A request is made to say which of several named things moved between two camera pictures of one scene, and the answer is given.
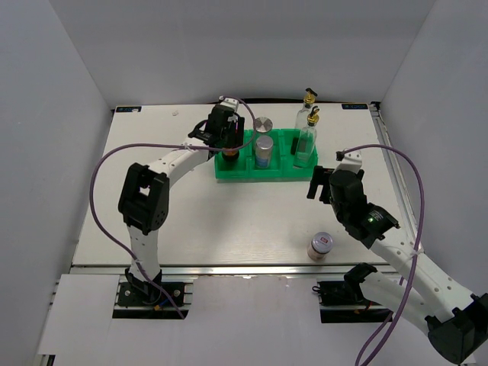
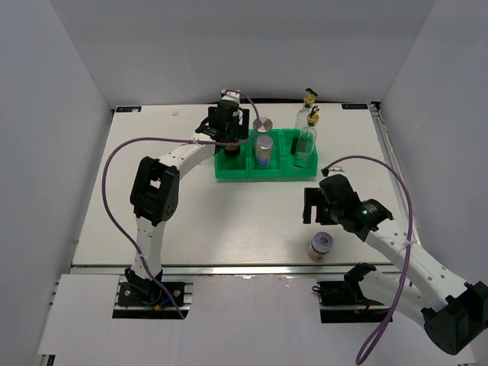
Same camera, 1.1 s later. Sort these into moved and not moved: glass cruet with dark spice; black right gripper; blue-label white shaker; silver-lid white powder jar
Moved: black right gripper
Not moved: glass cruet with dark spice; silver-lid white powder jar; blue-label white shaker
